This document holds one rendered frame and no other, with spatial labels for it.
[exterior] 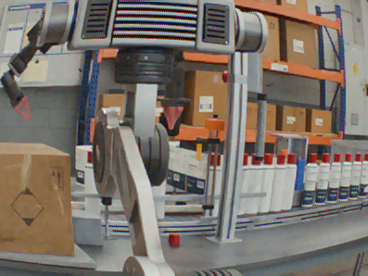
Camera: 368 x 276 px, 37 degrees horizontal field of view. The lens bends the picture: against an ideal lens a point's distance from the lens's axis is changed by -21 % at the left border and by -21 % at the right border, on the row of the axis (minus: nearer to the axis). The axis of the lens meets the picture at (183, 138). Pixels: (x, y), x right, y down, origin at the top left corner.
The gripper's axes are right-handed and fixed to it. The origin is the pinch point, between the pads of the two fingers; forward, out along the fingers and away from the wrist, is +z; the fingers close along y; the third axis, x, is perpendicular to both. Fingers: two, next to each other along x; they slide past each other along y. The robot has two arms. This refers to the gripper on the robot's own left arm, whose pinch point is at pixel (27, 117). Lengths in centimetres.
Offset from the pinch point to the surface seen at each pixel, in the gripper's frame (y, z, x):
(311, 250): -55, 79, -41
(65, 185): -57, 15, 3
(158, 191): -15, 44, -22
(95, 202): -17.2, 34.0, -2.9
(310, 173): -8, 79, -70
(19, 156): -61, 1, 10
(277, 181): -10, 70, -56
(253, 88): -28, 34, -60
